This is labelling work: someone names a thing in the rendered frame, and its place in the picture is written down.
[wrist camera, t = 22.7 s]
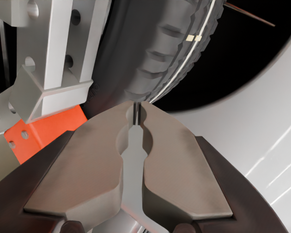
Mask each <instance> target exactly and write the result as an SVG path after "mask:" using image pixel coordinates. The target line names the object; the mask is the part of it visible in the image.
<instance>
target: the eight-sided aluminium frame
mask: <svg viewBox="0 0 291 233"><path fill-rule="evenodd" d="M108 2H109V0H19V27H17V77H16V80H15V82H14V85H12V86H11V87H9V88H8V89H6V90H5V91H3V92H2V93H0V134H3V133H5V132H6V131H7V130H8V129H9V128H11V127H12V126H14V125H15V124H16V123H17V122H18V121H19V120H20V119H22V120H23V121H24V123H25V124H29V123H32V122H35V121H38V120H41V119H44V118H46V117H49V116H52V115H55V114H58V113H61V112H64V111H67V110H70V109H72V108H74V107H75V106H76V105H79V104H82V103H84V102H85V101H86V99H87V95H88V91H89V87H90V86H91V85H92V83H93V80H92V78H91V77H92V72H93V68H94V64H95V59H96V55H97V50H98V46H99V41H100V37H101V33H102V29H103V24H104V19H105V15H106V11H107V6H108Z"/></svg>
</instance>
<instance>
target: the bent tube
mask: <svg viewBox="0 0 291 233"><path fill-rule="evenodd" d="M0 19H1V20H3V21H4V22H6V23H7V24H9V25H10V26H15V27H19V0H0Z"/></svg>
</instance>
